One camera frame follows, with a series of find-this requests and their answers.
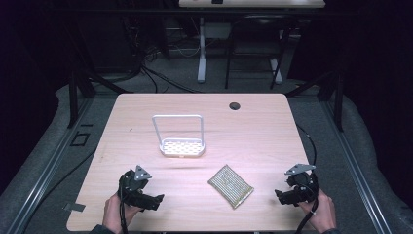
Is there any black chair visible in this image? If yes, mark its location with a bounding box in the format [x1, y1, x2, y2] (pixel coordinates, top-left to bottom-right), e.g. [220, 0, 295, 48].
[224, 13, 294, 91]

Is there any white wire sponge holder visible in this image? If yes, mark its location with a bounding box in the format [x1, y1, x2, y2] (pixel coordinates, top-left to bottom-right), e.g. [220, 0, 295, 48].
[151, 113, 207, 159]

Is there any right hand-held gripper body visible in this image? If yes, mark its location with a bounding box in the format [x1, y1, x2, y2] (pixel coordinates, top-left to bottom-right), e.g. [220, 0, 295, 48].
[283, 163, 320, 207]

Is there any person's left hand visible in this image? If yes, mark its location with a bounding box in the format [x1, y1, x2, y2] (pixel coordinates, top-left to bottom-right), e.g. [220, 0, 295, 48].
[102, 191, 144, 234]

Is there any black metal frame stand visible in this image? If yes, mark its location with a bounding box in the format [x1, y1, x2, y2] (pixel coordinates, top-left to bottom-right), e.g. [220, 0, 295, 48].
[284, 64, 345, 133]
[63, 19, 134, 130]

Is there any bundle of black floor cables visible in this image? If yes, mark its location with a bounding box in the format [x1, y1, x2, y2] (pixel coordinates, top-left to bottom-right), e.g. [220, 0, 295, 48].
[123, 19, 203, 95]

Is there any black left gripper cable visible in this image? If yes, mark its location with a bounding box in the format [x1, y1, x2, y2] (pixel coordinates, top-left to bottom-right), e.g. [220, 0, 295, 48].
[118, 181, 130, 234]

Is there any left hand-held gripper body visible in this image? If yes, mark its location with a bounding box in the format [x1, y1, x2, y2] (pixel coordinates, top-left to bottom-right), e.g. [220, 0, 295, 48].
[118, 165, 153, 208]

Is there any white background desk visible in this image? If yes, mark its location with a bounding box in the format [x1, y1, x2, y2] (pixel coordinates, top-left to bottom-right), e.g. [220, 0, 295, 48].
[178, 0, 326, 84]

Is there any person's right hand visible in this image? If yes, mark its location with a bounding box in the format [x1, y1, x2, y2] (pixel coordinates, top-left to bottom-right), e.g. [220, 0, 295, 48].
[297, 188, 337, 232]

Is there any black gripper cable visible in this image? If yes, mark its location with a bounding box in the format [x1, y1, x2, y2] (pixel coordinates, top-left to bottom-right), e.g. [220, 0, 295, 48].
[118, 181, 130, 234]
[293, 181, 319, 234]

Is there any black tape square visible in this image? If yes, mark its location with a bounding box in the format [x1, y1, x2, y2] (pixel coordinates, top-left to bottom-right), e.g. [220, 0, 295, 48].
[69, 131, 91, 147]

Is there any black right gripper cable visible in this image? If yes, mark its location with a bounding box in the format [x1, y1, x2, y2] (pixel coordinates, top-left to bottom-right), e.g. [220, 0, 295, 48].
[293, 181, 319, 234]

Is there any grey tape strip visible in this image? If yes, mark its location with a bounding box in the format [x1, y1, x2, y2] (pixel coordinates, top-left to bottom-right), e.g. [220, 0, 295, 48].
[62, 201, 87, 214]

